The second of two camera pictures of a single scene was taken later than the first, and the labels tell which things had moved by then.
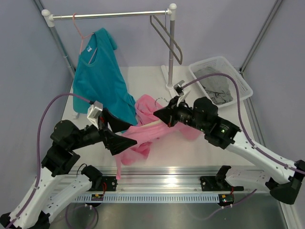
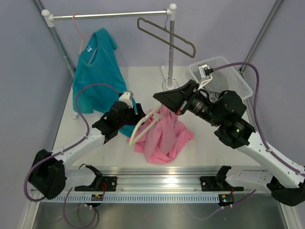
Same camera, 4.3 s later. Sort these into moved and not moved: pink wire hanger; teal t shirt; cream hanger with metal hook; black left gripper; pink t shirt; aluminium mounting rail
Moved: cream hanger with metal hook; pink t shirt; black left gripper
Not moved: pink wire hanger; aluminium mounting rail; teal t shirt
